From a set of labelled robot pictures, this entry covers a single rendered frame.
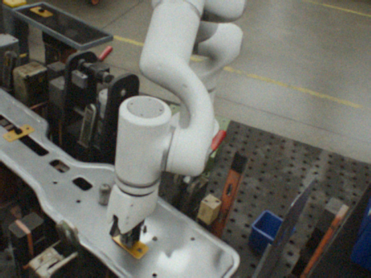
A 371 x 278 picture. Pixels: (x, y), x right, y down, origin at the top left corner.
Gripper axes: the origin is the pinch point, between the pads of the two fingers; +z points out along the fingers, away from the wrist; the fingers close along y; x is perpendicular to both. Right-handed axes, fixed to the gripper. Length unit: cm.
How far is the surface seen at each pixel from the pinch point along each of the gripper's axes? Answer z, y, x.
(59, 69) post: -6, -25, -54
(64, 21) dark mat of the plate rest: -13, -41, -70
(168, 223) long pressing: 3.1, -10.5, 2.3
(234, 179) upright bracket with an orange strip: -10.5, -19.8, 10.5
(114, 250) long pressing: 3.1, 3.5, -0.8
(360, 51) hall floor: 104, -439, -47
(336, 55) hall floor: 104, -400, -61
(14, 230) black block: 4.1, 14.9, -20.0
